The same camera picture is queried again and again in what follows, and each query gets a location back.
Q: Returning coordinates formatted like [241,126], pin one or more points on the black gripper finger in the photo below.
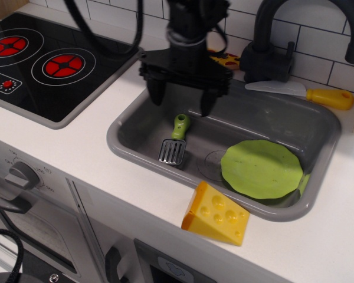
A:
[208,101]
[156,89]

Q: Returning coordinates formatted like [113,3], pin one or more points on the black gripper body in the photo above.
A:
[186,62]

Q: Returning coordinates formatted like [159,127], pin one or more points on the green handled grey spatula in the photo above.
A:
[172,149]

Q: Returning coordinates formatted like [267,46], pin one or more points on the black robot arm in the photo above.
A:
[193,18]

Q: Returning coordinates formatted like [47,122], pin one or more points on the grey sink basin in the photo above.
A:
[308,130]

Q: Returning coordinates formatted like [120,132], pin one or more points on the green plate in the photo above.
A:
[261,169]

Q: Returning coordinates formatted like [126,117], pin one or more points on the toy pizza slice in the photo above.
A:
[228,60]

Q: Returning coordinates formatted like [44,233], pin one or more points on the black faucet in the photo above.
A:
[259,60]

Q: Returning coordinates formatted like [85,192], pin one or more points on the yellow cheese wedge toy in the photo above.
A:
[213,215]

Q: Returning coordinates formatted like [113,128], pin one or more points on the black toy stove top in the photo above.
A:
[49,73]

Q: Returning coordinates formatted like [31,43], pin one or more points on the grey oven knob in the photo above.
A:
[22,176]

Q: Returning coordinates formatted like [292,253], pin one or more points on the yellow handled toy knife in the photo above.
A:
[338,99]

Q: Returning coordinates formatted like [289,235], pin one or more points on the dark grey dishwasher handle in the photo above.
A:
[112,260]

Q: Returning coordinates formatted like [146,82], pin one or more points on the grey oven door handle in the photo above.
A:
[16,202]

